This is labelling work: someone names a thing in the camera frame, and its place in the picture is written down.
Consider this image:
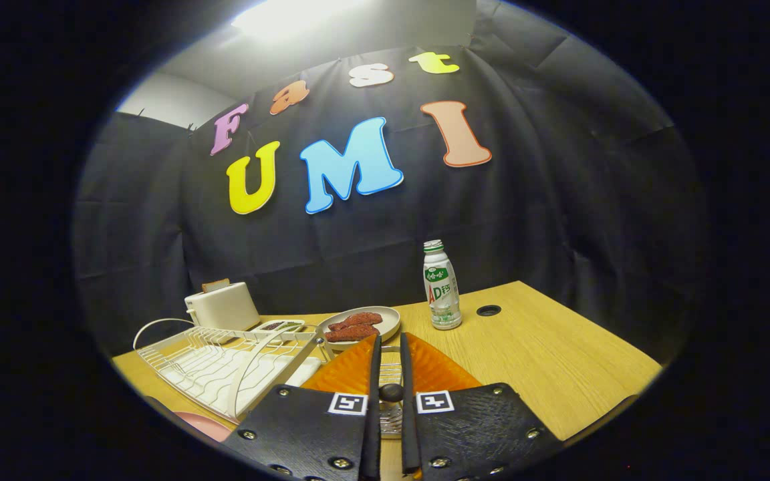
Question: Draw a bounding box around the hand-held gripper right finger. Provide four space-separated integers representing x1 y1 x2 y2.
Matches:
400 332 565 481

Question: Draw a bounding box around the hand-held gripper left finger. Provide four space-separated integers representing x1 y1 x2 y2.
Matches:
223 334 383 481

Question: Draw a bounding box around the metal wire basket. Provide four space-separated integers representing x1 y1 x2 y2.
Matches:
378 345 404 440

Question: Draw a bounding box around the pink plate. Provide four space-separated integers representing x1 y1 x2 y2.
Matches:
170 411 233 443

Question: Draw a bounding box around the white wire dish rack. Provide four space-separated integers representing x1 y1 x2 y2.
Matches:
133 318 332 423

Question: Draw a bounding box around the white divided dish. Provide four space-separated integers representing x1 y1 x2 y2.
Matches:
251 319 305 335

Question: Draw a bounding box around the beige plate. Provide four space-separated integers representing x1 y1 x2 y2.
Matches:
316 306 401 351

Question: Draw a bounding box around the red meat piece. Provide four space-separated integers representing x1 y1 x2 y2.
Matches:
325 323 380 343
328 312 384 331

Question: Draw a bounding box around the white green-label drink bottle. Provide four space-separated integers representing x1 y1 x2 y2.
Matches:
423 240 463 331

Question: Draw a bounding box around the white toaster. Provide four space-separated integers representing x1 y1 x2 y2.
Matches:
184 281 261 331

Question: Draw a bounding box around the black backdrop cloth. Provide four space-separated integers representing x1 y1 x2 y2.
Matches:
71 0 707 361

